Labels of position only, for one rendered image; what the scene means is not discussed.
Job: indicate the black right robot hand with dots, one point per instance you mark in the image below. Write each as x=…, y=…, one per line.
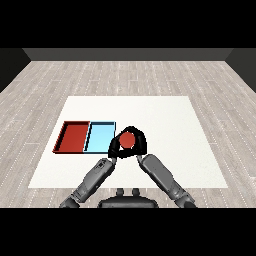
x=140, y=143

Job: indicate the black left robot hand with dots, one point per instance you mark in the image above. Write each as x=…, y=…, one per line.
x=114, y=145

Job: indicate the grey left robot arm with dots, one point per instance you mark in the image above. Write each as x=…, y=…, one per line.
x=94, y=178

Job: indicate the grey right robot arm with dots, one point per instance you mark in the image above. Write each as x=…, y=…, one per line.
x=162, y=175

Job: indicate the small red can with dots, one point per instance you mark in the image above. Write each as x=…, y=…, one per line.
x=127, y=140

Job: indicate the light blue shallow open box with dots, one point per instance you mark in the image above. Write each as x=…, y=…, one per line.
x=99, y=137

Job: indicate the red shallow open box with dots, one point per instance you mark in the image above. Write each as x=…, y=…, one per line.
x=72, y=137

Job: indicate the dark grey robot body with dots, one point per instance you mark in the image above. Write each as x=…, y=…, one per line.
x=128, y=201

